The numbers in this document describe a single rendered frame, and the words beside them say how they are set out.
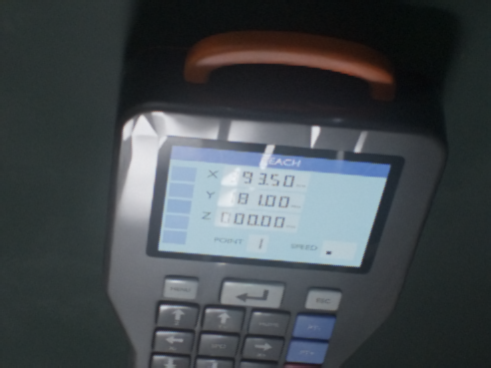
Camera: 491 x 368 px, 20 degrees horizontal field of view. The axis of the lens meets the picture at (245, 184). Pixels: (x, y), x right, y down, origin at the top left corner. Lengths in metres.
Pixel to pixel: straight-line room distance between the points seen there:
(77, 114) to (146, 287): 0.06
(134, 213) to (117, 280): 0.03
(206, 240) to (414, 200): 0.06
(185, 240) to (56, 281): 0.07
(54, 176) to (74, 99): 0.03
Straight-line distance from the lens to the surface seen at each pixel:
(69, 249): 0.44
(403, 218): 0.39
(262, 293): 0.41
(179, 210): 0.38
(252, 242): 0.39
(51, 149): 0.40
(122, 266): 0.40
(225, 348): 0.43
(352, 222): 0.39
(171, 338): 0.43
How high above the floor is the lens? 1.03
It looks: 42 degrees down
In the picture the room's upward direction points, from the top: 180 degrees clockwise
